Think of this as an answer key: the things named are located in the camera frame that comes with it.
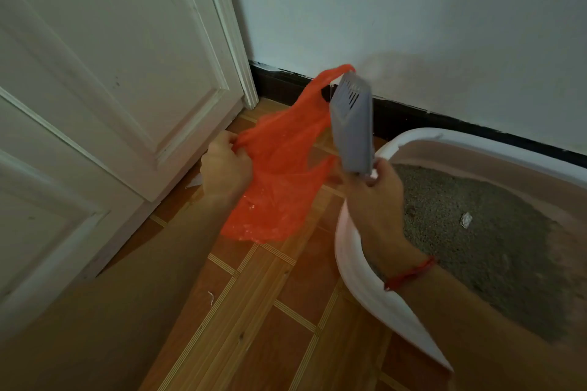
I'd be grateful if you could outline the grey cat litter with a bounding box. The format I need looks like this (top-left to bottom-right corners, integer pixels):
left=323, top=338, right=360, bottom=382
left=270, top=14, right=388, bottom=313
left=366, top=164, right=574, bottom=346

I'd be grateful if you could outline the person's left forearm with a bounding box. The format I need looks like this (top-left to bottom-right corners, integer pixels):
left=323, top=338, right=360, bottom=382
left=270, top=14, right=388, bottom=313
left=0, top=195, right=239, bottom=391

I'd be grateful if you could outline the orange plastic bag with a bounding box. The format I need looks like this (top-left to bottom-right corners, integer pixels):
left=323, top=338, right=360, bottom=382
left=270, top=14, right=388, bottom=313
left=220, top=64, right=356, bottom=245

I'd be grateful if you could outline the white pink cat litter box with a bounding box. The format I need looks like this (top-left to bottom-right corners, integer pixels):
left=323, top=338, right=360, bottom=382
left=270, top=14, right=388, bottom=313
left=333, top=127, right=587, bottom=373

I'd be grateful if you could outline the red string bracelet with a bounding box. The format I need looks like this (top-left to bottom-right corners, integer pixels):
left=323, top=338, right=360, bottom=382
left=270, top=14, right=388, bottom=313
left=383, top=255, right=438, bottom=292

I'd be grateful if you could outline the white wooden cabinet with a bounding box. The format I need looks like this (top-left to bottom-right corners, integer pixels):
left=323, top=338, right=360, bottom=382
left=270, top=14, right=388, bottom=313
left=0, top=0, right=260, bottom=341

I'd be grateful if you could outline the person's right hand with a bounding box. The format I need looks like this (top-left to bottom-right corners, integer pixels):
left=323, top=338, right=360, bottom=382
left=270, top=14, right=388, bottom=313
left=338, top=156, right=432, bottom=284

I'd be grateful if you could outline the white panel cabinet door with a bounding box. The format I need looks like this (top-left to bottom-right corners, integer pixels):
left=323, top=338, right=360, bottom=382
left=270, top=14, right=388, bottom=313
left=0, top=0, right=246, bottom=203
left=0, top=92, right=147, bottom=341

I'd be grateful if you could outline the person's left hand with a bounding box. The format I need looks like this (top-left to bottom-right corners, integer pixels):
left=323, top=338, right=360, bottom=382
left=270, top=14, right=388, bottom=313
left=200, top=130, right=254, bottom=206

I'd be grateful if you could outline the grey plastic litter scoop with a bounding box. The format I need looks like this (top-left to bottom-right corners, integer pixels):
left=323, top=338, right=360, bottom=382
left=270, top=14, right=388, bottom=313
left=328, top=70, right=378, bottom=178

